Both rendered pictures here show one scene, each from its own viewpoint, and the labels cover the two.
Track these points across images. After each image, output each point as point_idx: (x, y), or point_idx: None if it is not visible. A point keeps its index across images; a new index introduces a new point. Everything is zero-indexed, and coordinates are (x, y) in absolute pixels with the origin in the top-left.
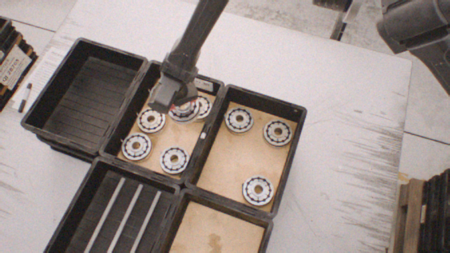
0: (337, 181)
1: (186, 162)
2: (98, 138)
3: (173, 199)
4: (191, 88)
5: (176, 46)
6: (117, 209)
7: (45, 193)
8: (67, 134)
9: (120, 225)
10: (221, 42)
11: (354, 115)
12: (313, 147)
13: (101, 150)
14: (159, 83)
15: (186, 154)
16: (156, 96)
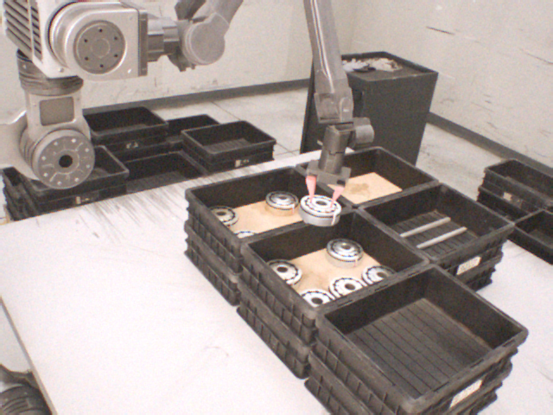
0: (187, 214)
1: (334, 240)
2: (424, 318)
3: (369, 205)
4: (314, 163)
5: (341, 65)
6: None
7: None
8: (466, 342)
9: (425, 249)
10: (142, 395)
11: (104, 234)
12: (178, 239)
13: (426, 261)
14: (356, 130)
15: (329, 245)
16: (365, 118)
